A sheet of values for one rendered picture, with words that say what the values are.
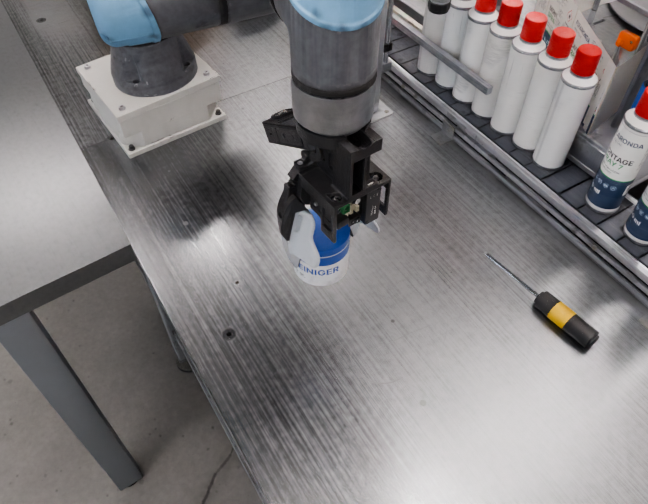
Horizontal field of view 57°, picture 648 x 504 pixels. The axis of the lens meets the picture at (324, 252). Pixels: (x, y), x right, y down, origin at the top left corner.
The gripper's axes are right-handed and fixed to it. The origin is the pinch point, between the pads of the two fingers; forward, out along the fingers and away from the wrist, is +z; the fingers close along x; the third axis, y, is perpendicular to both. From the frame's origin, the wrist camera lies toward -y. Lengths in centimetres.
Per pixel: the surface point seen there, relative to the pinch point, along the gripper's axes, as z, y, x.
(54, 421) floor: 100, -60, -47
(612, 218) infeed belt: 11.8, 13.9, 44.5
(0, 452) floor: 100, -60, -62
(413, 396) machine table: 16.9, 16.8, 2.6
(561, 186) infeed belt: 11.8, 4.8, 43.7
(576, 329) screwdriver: 14.5, 23.0, 26.2
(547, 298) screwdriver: 14.1, 17.4, 26.6
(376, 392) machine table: 16.9, 13.6, -0.9
